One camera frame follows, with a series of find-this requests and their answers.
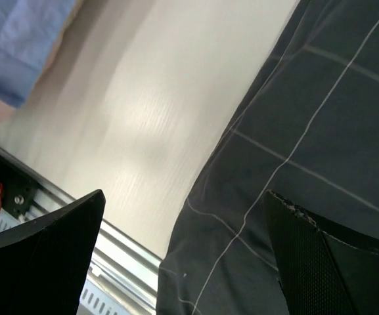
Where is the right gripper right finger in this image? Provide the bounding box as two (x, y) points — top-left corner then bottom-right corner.
(263, 190), (379, 314)

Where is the grey checked pillowcase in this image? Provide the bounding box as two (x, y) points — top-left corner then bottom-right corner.
(156, 1), (379, 314)

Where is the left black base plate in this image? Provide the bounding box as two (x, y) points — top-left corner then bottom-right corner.
(0, 156), (37, 219)

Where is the slotted grey cable duct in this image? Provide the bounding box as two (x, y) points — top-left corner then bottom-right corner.
(0, 193), (127, 315)

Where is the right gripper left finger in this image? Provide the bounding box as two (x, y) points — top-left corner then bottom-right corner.
(0, 189), (106, 315)

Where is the Elsa print blue pillow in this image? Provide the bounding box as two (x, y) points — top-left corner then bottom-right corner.
(0, 1), (83, 122)

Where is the aluminium mounting rail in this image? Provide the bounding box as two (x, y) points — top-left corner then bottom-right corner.
(0, 148), (161, 314)

